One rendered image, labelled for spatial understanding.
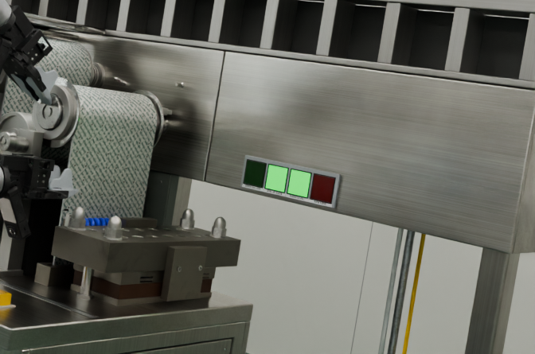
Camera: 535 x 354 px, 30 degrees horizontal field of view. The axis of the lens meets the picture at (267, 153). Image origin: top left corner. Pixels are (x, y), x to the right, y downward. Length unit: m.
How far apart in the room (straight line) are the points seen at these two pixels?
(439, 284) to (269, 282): 0.95
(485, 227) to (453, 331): 2.68
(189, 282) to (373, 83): 0.56
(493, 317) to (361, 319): 2.74
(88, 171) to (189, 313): 0.37
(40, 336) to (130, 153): 0.57
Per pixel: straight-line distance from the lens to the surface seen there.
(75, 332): 1.85
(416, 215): 1.94
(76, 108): 2.08
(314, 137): 2.07
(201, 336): 2.11
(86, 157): 2.12
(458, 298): 4.52
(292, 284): 4.98
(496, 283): 2.05
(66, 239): 2.02
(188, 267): 2.08
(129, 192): 2.22
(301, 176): 2.08
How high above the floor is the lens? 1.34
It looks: 3 degrees down
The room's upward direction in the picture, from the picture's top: 9 degrees clockwise
